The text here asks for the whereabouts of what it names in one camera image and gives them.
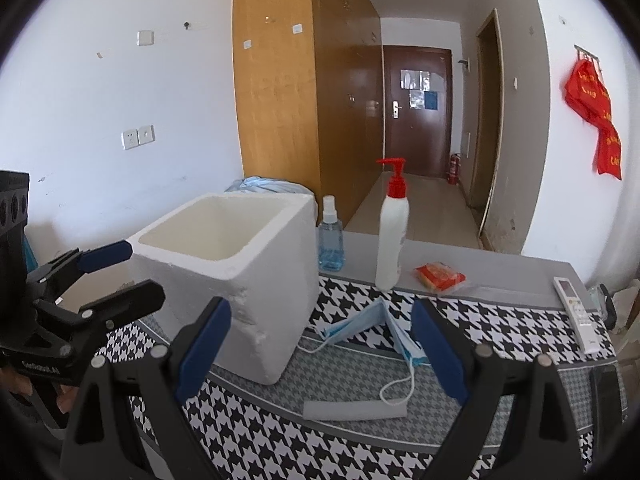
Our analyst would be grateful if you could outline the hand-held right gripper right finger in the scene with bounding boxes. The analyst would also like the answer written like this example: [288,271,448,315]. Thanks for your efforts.
[411,297,586,480]

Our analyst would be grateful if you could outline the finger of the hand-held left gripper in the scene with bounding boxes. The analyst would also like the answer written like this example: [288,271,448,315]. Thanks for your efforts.
[32,280,166,333]
[27,240,133,292]

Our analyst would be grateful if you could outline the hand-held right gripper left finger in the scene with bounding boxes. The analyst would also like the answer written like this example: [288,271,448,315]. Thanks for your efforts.
[60,296,233,480]

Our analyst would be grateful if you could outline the white foam box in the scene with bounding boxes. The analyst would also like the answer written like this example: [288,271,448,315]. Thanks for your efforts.
[127,191,321,387]

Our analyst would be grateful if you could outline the blue face mask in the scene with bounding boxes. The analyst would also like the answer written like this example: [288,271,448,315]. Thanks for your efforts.
[297,296,426,406]

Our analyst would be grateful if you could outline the person's left hand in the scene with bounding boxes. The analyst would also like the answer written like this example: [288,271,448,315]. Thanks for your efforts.
[0,364,77,413]

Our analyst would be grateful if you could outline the red snack packet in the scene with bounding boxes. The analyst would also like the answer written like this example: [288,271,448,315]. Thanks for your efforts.
[414,261,468,293]

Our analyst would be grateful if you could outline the white foam strip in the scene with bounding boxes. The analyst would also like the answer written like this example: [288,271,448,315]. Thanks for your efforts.
[303,400,407,421]

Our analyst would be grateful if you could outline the white pump bottle red top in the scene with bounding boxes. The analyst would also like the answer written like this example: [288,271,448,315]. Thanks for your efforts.
[375,157,412,292]

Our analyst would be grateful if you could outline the houndstooth table cloth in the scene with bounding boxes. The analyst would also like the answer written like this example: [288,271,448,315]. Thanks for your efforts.
[100,230,631,480]

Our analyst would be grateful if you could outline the white remote control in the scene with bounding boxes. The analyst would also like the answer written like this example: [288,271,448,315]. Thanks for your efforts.
[552,276,601,356]

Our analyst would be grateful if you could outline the blue spray bottle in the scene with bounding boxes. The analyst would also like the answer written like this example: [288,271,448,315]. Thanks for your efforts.
[317,195,346,273]

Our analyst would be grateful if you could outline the black phone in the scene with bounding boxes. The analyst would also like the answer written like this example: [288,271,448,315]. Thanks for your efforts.
[590,364,623,428]

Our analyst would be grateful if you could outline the light blue cloth pile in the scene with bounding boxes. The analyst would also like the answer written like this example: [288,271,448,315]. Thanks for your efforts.
[225,176,313,198]

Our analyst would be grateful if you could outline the dark brown door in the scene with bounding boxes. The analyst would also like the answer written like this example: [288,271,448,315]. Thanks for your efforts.
[382,45,453,178]

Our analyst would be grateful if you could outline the wooden wardrobe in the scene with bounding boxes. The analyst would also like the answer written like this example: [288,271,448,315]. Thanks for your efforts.
[232,0,383,231]

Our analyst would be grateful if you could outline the clear door notice pocket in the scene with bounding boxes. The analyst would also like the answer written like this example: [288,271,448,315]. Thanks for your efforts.
[402,70,432,94]

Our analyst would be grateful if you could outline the red hanging banners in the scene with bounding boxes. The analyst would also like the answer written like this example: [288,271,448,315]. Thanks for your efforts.
[564,58,624,181]

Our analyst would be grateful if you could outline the wooden side door frame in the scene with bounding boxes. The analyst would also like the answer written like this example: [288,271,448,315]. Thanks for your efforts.
[469,8,505,238]

